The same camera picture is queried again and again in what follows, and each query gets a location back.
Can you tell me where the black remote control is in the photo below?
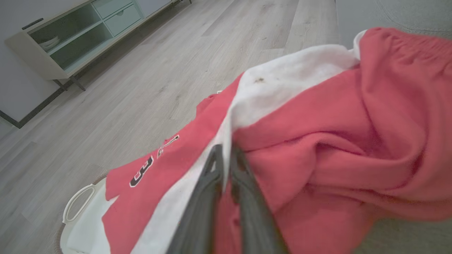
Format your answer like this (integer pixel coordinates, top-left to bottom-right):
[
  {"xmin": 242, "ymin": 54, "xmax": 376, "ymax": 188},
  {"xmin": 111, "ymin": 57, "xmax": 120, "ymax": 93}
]
[{"xmin": 21, "ymin": 18, "xmax": 44, "ymax": 30}]

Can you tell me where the white plastic laundry basket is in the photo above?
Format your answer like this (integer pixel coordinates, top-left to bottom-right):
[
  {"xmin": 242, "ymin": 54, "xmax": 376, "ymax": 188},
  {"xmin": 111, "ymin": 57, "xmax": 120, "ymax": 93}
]
[{"xmin": 59, "ymin": 176, "xmax": 119, "ymax": 254}]

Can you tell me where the red and white jersey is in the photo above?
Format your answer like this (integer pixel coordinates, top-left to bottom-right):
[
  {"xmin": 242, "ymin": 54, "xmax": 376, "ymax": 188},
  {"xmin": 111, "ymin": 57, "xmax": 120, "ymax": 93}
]
[{"xmin": 102, "ymin": 28, "xmax": 452, "ymax": 254}]

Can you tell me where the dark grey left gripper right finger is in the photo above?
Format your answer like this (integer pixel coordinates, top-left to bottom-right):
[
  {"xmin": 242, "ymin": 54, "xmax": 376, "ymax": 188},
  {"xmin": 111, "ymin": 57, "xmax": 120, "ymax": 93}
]
[{"xmin": 229, "ymin": 146, "xmax": 291, "ymax": 254}]

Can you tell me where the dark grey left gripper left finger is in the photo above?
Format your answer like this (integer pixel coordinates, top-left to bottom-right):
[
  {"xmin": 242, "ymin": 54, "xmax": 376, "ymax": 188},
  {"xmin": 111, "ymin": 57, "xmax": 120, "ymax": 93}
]
[{"xmin": 166, "ymin": 144, "xmax": 225, "ymax": 254}]

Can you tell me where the pale green TV cabinet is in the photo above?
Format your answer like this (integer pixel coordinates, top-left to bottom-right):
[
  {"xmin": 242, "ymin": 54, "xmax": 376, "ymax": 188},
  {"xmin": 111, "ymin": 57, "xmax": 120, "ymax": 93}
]
[{"xmin": 4, "ymin": 0, "xmax": 193, "ymax": 91}]

